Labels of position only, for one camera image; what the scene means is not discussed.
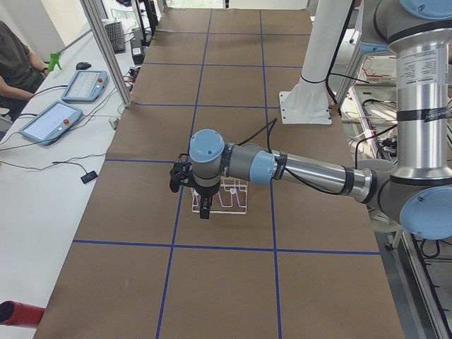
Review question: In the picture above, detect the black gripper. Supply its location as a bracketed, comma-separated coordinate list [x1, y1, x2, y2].
[195, 184, 218, 220]

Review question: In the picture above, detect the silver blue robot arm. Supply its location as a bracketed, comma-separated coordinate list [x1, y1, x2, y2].
[189, 1, 451, 240]

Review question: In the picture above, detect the small black device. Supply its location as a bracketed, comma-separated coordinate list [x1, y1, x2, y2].
[81, 171, 98, 184]

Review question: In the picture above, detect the far blue teach pendant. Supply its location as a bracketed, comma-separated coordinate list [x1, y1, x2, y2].
[61, 70, 108, 103]

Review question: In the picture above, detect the blue teach pendant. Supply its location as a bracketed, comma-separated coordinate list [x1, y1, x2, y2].
[61, 70, 108, 103]
[19, 101, 83, 145]

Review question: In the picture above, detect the black box with label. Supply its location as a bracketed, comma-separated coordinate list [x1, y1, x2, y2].
[130, 28, 145, 65]

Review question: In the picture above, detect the near blue teach pendant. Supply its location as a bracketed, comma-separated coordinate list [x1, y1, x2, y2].
[19, 101, 83, 145]

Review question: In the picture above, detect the black computer mouse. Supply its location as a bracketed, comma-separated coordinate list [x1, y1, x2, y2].
[76, 61, 91, 70]

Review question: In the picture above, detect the black keyboard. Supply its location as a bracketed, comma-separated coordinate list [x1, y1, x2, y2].
[104, 22, 126, 54]

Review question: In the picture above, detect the green plastic clamp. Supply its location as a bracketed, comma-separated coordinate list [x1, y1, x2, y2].
[48, 51, 62, 72]

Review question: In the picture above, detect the red cylinder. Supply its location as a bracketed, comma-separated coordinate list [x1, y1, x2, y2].
[1, 301, 45, 328]

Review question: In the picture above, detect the seated person in grey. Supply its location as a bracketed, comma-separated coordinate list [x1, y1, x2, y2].
[0, 22, 49, 121]

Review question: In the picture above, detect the white wire cup holder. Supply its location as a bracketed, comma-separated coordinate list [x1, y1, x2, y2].
[210, 177, 248, 215]

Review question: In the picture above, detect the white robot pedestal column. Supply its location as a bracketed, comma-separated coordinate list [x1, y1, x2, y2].
[279, 0, 355, 125]

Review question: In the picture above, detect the aluminium frame post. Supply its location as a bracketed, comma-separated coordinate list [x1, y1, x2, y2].
[80, 0, 132, 107]

